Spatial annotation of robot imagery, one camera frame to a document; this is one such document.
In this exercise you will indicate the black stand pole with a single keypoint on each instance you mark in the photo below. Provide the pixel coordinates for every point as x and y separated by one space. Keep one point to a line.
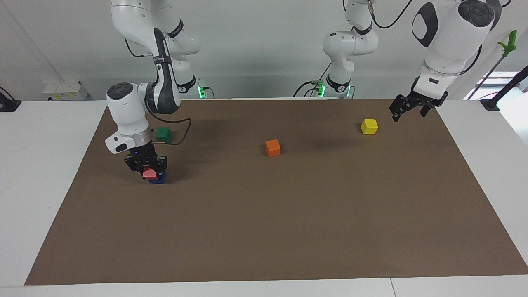
505 88

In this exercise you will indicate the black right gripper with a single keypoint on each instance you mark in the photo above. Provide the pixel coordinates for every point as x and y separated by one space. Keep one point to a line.
142 154

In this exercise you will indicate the blue wooden block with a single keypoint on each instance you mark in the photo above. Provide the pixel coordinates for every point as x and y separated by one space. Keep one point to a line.
159 180

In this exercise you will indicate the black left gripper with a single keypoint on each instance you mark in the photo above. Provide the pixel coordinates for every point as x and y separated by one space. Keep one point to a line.
427 97

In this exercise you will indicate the green clamp on thin rod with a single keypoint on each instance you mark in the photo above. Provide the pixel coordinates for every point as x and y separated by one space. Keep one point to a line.
510 43

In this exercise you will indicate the red wooden block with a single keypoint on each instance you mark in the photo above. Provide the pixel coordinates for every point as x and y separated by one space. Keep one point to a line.
149 173

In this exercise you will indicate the yellow wooden block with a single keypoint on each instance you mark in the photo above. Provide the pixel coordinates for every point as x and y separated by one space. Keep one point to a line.
369 127

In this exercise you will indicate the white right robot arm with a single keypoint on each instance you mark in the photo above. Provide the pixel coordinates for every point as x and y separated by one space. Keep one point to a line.
123 111

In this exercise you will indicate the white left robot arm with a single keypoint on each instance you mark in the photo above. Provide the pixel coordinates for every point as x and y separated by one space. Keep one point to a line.
449 37

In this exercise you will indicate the green wooden block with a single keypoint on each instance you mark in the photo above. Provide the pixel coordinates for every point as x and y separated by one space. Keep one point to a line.
163 135

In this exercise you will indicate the orange wooden block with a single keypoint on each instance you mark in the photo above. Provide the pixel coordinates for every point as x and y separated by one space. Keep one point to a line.
273 148

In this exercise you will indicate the white power strip box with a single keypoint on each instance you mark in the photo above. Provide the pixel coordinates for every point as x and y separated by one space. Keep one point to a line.
66 90

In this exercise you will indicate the black table clamp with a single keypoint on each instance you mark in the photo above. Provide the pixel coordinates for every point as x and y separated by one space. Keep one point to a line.
8 105

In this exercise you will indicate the brown paper mat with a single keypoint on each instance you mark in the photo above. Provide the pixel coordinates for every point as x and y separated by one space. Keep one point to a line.
264 214

